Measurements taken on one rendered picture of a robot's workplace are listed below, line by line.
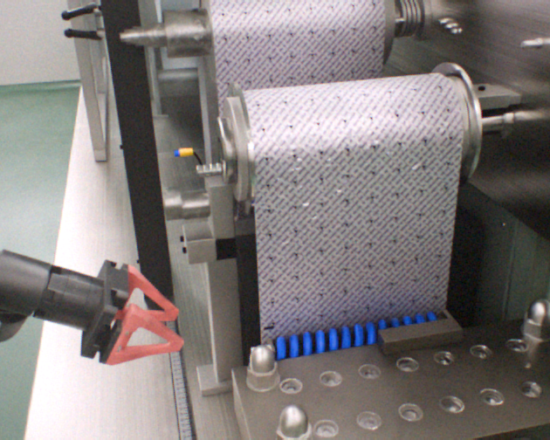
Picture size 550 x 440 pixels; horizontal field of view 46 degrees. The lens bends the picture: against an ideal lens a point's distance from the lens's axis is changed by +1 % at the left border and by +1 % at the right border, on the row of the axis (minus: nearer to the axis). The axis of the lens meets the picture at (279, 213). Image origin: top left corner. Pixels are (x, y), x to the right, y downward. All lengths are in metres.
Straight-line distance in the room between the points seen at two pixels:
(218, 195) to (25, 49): 5.64
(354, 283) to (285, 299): 0.08
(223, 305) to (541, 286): 0.53
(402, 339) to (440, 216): 0.15
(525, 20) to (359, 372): 0.43
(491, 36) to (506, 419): 0.44
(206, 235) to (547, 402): 0.41
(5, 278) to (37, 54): 5.69
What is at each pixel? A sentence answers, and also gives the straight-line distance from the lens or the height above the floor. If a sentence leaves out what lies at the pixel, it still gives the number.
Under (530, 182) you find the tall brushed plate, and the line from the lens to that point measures 0.80.
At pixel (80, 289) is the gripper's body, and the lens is 0.69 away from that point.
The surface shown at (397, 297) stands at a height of 1.06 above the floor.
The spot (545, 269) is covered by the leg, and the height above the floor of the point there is 0.97.
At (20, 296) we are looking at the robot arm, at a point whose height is 1.15.
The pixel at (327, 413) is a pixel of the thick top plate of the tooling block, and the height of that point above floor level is 1.03.
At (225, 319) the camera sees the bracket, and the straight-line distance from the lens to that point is 0.84.
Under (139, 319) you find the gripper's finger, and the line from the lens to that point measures 0.67.
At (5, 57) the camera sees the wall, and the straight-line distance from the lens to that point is 6.37.
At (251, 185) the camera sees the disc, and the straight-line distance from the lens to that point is 0.66.
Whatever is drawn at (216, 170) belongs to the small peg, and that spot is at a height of 1.23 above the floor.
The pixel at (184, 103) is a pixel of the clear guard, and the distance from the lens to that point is 1.71.
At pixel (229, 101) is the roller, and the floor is 1.31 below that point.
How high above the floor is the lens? 1.50
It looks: 26 degrees down
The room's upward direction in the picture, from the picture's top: 2 degrees counter-clockwise
